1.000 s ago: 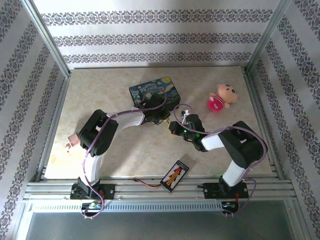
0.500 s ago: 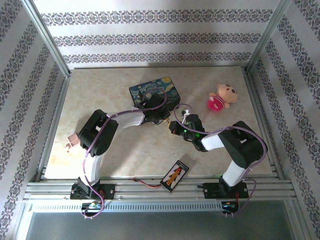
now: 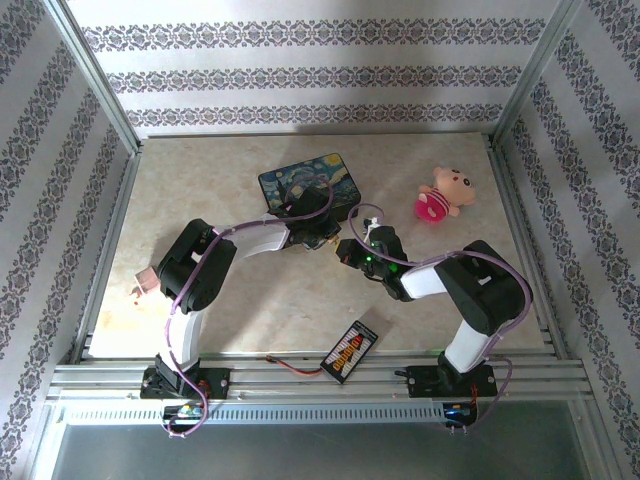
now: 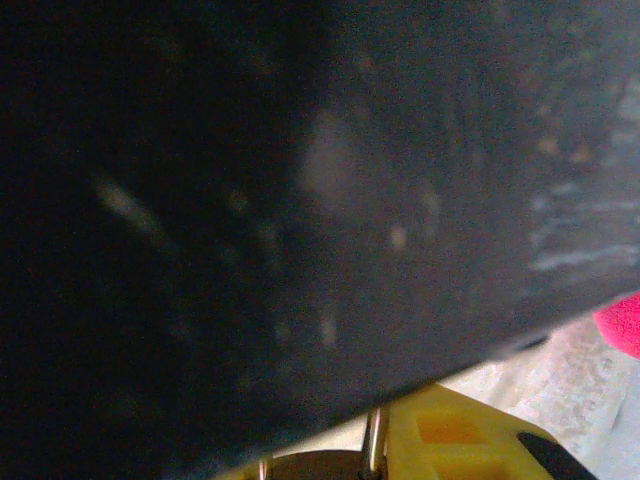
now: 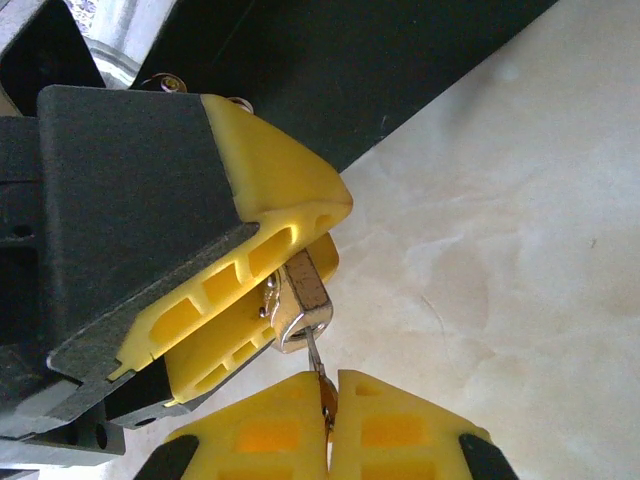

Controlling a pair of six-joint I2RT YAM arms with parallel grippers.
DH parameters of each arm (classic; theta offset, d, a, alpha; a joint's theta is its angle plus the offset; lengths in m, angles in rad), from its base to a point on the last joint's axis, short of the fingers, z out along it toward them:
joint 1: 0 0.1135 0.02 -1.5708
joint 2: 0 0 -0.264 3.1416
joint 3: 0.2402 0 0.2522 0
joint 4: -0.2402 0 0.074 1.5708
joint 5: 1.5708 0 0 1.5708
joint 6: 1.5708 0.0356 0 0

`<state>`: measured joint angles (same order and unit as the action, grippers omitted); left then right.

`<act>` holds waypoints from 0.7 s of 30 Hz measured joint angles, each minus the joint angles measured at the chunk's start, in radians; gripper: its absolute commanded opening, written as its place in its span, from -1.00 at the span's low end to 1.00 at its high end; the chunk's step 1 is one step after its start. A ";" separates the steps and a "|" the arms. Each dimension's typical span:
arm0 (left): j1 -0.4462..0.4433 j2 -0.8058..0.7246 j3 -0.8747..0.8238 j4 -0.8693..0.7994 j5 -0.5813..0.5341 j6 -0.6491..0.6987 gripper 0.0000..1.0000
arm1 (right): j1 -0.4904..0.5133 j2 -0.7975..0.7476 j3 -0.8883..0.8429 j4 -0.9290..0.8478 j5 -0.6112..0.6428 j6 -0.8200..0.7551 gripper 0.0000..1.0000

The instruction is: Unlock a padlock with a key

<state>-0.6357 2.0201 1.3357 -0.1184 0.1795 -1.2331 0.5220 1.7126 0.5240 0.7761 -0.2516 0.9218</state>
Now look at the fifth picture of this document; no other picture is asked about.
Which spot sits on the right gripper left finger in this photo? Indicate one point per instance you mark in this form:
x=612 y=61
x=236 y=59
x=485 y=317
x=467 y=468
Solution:
x=260 y=440

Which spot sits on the brass padlock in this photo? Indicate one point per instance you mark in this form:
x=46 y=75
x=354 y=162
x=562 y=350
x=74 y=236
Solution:
x=305 y=292

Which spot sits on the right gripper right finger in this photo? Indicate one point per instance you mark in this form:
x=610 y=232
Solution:
x=400 y=440

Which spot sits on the small metal key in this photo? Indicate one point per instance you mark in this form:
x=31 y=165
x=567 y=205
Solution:
x=327 y=397

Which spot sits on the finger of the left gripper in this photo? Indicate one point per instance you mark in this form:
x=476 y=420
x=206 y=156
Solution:
x=140 y=210
x=220 y=340

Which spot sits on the silver box hasp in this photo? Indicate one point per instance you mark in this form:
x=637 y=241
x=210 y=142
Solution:
x=169 y=82

